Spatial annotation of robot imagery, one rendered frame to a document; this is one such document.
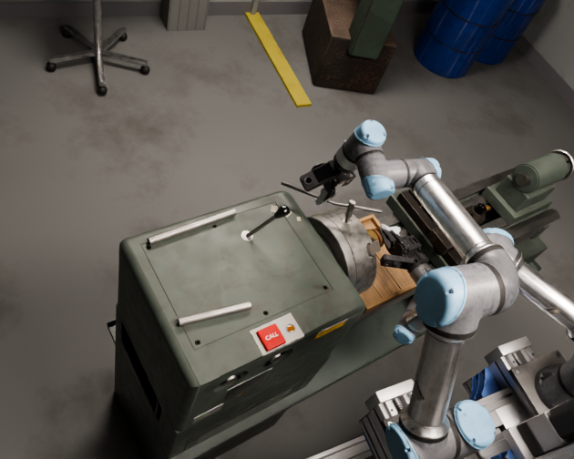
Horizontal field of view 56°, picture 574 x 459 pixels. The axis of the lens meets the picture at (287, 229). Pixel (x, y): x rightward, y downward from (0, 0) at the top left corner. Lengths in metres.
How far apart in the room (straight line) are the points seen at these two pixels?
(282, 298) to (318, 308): 0.11
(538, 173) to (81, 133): 2.56
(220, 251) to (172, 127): 2.16
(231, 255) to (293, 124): 2.43
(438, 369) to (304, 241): 0.63
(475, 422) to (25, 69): 3.40
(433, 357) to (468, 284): 0.19
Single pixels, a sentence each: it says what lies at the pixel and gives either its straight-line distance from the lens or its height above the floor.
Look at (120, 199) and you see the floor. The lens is 3.25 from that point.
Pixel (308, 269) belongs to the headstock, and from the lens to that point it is 1.62.
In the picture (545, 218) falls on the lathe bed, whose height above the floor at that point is 0.86.
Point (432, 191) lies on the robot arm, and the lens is 1.38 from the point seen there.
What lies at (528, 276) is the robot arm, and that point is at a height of 1.39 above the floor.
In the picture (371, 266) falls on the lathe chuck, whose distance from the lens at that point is 1.80.
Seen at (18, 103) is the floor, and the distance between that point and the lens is 3.78.
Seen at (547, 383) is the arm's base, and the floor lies 1.21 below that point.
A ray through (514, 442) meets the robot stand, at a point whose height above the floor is 1.25.
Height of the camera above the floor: 2.56
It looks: 51 degrees down
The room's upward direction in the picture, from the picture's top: 24 degrees clockwise
